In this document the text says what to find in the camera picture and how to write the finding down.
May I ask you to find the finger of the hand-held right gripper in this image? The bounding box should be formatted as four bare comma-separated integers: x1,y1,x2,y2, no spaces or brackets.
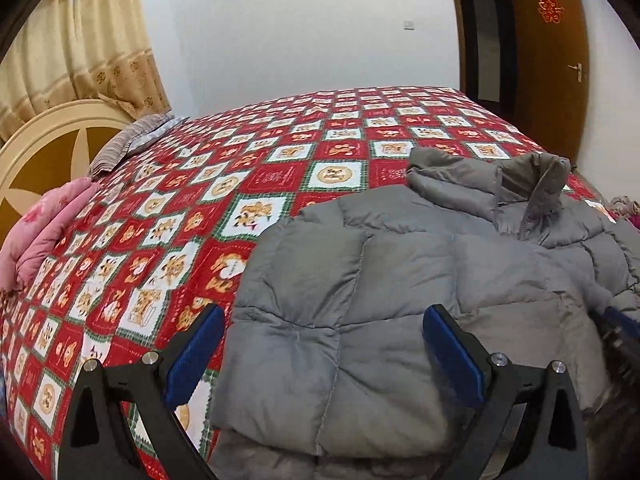
600,306,640,356

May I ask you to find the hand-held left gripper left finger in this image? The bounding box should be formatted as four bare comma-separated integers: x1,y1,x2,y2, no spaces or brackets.
59,303,227,480

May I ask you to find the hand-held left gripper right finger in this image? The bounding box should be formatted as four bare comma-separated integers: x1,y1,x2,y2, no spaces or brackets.
422,304,591,480

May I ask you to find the grey puffer jacket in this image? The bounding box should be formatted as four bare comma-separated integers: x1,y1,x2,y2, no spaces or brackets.
210,146,640,480

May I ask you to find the pink cloth pile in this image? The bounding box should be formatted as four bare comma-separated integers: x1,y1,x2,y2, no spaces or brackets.
606,196,640,227

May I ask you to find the red printed bear blanket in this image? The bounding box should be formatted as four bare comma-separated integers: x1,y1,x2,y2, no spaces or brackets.
0,86,621,480

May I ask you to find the pink quilt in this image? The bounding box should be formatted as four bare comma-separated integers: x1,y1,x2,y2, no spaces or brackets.
0,178,103,292

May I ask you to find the striped grey pillow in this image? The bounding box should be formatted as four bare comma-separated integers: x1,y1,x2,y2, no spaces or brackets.
87,113,190,180

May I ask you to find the cream and gold headboard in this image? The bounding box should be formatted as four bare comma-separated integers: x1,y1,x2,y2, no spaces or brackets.
0,99,140,257

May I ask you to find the brown wooden door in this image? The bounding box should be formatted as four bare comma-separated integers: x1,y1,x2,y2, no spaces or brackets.
512,0,592,162

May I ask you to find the red paper door decoration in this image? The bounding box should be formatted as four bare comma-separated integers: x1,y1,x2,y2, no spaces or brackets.
536,0,565,25

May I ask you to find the beige patterned curtain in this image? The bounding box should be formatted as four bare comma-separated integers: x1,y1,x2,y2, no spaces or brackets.
0,0,173,143

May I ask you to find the dark wooden door frame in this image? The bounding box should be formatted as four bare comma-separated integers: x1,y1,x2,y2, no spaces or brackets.
446,0,520,107

